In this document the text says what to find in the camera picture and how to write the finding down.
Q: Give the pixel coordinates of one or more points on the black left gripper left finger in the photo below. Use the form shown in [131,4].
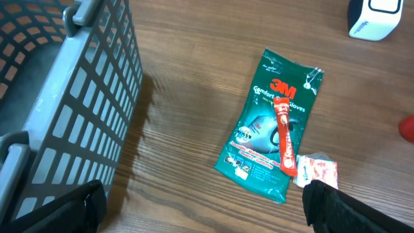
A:
[81,210]

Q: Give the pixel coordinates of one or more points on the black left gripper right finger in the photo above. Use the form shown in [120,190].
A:
[329,210]

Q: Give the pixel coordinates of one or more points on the red white small packet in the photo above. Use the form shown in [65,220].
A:
[317,166]

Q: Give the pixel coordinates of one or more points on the red stick sachet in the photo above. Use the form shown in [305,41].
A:
[286,150]

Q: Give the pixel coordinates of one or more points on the green 3M gloves packet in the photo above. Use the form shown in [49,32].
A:
[250,157]

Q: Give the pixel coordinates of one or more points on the red sauce bottle green cap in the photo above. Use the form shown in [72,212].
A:
[406,128]

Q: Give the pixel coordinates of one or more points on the white barcode scanner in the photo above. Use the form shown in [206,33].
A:
[373,20]

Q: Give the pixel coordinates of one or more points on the grey plastic mesh basket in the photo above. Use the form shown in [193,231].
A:
[71,74]

